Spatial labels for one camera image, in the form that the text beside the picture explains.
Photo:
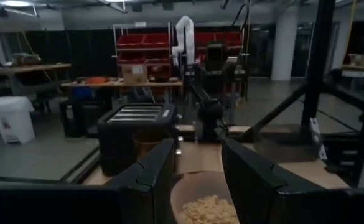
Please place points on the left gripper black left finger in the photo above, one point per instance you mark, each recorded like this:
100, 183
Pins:
144, 193

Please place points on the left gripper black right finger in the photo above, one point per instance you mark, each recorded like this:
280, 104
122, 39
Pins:
262, 193

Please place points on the amber faceted glass tumbler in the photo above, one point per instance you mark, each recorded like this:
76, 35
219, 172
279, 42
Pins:
147, 141

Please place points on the pale pink bowl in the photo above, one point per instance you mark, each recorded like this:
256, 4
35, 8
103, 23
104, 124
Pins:
197, 185

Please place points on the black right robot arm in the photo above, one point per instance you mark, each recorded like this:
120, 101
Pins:
209, 115

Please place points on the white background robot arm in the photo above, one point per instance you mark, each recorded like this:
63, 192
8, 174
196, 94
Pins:
184, 34

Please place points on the toasted cereal pieces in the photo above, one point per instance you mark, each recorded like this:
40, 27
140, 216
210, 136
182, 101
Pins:
209, 211

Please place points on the black four-slot toaster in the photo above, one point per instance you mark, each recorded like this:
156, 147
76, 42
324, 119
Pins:
119, 140

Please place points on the wooden workbench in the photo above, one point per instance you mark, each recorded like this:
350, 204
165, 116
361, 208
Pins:
122, 84

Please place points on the cardboard box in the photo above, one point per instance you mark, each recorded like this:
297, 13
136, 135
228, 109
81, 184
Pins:
135, 74

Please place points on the white round column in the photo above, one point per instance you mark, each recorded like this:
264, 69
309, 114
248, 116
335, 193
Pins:
289, 46

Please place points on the shelf with red bins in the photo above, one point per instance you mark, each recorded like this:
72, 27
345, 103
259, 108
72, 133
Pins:
144, 40

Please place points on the white trash bin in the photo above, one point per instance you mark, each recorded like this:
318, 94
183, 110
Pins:
10, 118

